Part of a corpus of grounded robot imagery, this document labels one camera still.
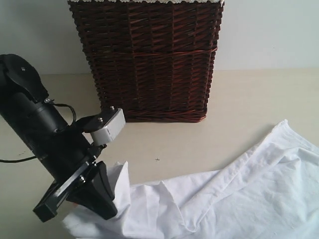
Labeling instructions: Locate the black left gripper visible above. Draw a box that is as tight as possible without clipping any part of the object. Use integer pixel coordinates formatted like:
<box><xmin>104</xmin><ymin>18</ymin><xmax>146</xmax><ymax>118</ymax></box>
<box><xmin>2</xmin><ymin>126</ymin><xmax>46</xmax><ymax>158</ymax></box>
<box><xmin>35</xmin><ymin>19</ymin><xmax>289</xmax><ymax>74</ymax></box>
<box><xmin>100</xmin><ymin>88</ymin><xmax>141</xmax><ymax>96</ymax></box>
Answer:
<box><xmin>33</xmin><ymin>125</ymin><xmax>118</xmax><ymax>222</ymax></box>

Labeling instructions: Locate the white t-shirt with red lettering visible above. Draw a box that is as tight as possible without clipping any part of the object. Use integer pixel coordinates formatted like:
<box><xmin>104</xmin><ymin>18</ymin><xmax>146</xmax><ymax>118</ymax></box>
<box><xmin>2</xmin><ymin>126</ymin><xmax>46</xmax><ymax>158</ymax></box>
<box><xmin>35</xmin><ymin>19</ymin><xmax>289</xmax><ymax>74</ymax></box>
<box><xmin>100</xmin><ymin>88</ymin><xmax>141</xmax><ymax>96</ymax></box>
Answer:
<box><xmin>63</xmin><ymin>120</ymin><xmax>319</xmax><ymax>239</ymax></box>

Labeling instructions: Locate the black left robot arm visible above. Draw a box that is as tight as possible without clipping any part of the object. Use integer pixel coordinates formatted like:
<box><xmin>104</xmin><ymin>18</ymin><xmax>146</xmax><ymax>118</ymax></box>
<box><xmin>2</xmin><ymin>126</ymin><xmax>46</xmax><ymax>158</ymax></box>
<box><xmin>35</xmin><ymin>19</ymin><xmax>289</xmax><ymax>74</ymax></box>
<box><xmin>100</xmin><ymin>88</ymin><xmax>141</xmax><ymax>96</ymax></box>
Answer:
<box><xmin>0</xmin><ymin>54</ymin><xmax>126</xmax><ymax>222</ymax></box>

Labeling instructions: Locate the dark brown wicker basket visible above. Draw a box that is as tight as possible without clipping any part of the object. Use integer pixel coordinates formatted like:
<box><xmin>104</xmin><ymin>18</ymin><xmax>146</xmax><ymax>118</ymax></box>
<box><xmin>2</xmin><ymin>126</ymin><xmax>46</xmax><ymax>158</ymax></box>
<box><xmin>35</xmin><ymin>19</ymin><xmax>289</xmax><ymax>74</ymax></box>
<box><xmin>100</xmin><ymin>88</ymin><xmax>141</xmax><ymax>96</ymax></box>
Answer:
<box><xmin>68</xmin><ymin>1</ymin><xmax>224</xmax><ymax>122</ymax></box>

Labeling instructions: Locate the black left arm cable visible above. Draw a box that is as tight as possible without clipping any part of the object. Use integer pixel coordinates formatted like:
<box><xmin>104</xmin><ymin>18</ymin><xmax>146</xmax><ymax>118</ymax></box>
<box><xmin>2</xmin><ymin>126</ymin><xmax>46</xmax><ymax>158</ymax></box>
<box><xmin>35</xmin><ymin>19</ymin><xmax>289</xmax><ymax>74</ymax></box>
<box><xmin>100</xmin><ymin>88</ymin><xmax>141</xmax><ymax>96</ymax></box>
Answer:
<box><xmin>0</xmin><ymin>103</ymin><xmax>76</xmax><ymax>164</ymax></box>

